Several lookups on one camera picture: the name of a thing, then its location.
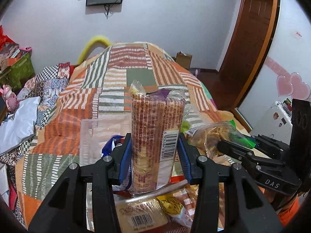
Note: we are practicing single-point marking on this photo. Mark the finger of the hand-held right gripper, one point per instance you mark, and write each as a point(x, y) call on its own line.
point(235, 150)
point(269, 144)

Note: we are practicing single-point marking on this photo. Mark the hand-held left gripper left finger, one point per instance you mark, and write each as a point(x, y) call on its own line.
point(125, 157)

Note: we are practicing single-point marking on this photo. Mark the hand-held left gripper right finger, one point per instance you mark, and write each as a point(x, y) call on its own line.
point(185, 160)

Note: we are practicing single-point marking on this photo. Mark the clear bag of fried snacks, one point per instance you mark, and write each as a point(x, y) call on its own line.
point(206, 136)

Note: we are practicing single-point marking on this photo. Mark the clear plastic container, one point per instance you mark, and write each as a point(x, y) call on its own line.
point(102, 131)

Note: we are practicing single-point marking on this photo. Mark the long brown biscuit packet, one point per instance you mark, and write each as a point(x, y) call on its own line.
point(155, 131)

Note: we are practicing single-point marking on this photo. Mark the blue white snack packet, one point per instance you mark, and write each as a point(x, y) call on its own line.
point(110, 148)

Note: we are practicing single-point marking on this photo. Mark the red triangular snack packet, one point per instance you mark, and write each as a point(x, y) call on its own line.
point(177, 178)

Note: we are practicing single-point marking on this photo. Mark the white suitcase with stickers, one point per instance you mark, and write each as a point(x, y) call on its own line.
point(272, 121)

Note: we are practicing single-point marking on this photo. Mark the orange clothing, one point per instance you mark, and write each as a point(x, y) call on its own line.
point(286, 208)

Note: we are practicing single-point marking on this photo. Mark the orange checked snack bag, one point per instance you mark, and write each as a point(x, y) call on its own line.
point(175, 203)

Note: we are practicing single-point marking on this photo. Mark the beige biscuit packet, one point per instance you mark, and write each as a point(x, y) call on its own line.
point(141, 213)

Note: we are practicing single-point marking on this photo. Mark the patchwork striped blanket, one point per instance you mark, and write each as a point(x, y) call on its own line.
point(85, 97)

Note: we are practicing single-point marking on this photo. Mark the brown cardboard box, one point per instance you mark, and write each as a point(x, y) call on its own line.
point(184, 60)

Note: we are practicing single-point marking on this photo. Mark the wooden door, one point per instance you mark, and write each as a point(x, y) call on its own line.
point(252, 41)

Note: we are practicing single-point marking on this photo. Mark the checkered patterned quilt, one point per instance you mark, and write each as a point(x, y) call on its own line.
point(48, 82)

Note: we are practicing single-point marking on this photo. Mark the white plastic bag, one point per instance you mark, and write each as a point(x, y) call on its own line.
point(17, 123)

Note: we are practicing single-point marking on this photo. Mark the yellow foam tube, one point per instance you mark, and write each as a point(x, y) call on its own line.
point(94, 42)

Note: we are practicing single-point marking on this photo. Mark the pink plush toy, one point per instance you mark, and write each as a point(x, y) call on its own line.
point(9, 98)

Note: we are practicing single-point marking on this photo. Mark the green storage box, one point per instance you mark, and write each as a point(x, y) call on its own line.
point(21, 70)

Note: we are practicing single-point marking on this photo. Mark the red plastic bag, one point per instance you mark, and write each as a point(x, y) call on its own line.
point(4, 38)

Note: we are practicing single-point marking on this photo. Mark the pink heart wall decal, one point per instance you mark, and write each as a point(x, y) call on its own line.
point(291, 87)

